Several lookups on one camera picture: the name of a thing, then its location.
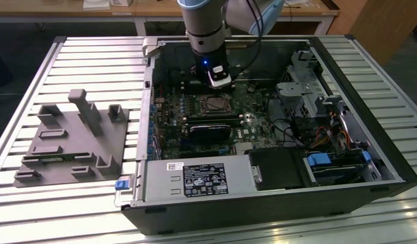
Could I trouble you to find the grey parts rack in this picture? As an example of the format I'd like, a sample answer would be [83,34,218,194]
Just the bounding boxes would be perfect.
[12,88,131,189]

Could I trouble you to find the black plastic shroud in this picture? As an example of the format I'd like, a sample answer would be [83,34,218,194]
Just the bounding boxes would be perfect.
[246,148,314,192]

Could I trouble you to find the metal socket cover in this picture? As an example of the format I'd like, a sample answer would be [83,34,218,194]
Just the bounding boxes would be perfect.
[199,94,235,114]

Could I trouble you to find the black RAM slots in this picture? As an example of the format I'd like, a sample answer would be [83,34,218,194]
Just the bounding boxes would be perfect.
[179,77,237,94]

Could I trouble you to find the silver metal drive cage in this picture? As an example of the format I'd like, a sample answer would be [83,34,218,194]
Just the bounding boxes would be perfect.
[274,50,332,118]

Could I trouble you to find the wooden desk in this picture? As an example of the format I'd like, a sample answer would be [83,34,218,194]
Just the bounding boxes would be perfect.
[0,0,342,36]

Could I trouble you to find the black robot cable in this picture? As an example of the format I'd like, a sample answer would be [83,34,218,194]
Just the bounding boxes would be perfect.
[229,0,265,76]

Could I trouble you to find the black looped cable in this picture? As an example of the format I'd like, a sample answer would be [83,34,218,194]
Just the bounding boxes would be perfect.
[271,118,307,148]

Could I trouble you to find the orange yellow wire bundle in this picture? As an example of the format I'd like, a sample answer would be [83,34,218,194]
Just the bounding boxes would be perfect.
[313,126,353,151]

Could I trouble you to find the white box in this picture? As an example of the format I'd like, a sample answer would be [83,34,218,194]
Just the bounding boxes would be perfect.
[82,0,113,11]

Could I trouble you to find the silver power supply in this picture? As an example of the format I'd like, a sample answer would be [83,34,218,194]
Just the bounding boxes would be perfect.
[131,155,258,204]

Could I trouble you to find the blue disk carrier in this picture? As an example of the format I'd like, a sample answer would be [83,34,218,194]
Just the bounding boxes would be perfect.
[306,151,332,169]

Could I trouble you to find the blue case latch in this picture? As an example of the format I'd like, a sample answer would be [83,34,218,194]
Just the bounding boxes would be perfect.
[114,178,133,191]

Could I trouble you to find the black installed RAM sticks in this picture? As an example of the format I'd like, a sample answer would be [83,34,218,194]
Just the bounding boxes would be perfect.
[185,113,243,127]

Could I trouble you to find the green RAM stick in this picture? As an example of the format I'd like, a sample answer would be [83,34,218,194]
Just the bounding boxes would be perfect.
[38,155,76,162]

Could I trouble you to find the wooden cabinet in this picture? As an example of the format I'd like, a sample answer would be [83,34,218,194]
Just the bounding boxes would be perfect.
[328,0,417,67]

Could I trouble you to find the grey case handle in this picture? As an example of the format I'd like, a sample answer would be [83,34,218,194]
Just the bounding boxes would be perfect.
[141,38,161,57]

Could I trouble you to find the green motherboard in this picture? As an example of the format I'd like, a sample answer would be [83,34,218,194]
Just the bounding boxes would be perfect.
[150,82,281,161]

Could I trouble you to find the small silver heatsink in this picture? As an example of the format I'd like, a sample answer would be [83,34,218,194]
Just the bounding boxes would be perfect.
[235,141,257,155]

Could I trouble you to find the black open PC case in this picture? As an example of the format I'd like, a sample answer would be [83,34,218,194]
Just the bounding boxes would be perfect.
[119,35,417,236]

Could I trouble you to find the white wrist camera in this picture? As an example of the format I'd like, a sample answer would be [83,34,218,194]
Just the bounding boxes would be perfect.
[206,64,234,90]

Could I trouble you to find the grey plastic bracket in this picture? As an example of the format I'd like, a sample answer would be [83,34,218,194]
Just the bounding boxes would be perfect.
[315,95,342,118]

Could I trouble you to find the CPU socket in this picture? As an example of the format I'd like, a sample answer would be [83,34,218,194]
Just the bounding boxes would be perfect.
[197,93,237,114]

